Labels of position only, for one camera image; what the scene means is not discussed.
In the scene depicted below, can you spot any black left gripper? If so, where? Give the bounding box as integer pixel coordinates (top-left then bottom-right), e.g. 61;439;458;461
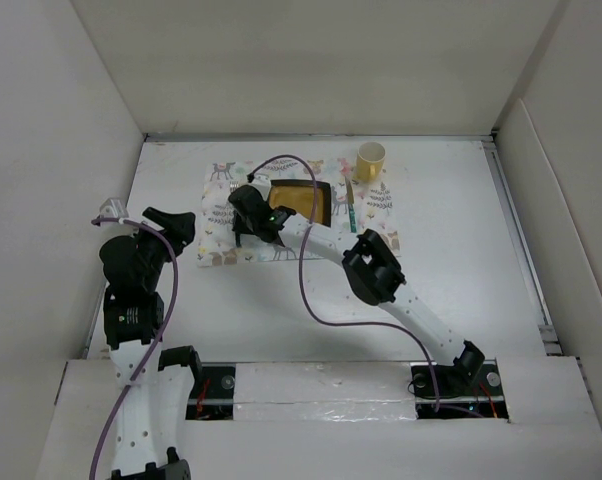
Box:
126;208;193;289

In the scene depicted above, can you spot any square black amber plate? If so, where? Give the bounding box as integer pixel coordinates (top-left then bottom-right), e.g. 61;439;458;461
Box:
268;179;332;227

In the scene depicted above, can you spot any green-handled steel knife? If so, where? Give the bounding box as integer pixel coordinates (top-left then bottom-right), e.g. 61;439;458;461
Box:
345;178;357;234

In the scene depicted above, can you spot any floral animal print napkin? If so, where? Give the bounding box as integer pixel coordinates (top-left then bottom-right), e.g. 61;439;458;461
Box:
197;157;400;267

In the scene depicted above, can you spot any yellow ceramic mug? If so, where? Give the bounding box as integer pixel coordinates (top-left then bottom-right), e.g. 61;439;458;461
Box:
355;141;386;183

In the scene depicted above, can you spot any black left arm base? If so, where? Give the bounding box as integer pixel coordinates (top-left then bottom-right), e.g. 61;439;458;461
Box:
186;363;236;421

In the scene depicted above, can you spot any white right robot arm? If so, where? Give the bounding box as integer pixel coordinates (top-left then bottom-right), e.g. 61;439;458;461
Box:
229;184;485;394

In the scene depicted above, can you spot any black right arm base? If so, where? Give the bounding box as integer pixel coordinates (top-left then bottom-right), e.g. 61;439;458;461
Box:
407;360;509;420

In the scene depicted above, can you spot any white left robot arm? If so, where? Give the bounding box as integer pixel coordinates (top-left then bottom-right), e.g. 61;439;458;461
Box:
88;206;204;479

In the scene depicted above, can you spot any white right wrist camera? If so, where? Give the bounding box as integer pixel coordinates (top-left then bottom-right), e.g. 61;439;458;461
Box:
248;173;272;201

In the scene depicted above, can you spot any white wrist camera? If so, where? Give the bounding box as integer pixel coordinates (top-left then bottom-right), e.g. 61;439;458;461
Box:
248;173;272;201
98;197;129;221

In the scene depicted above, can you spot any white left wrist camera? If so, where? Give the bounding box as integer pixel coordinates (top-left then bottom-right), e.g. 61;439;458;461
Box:
98;197;129;221

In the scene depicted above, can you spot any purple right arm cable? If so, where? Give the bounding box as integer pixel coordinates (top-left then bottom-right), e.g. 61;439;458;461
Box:
248;153;477;416

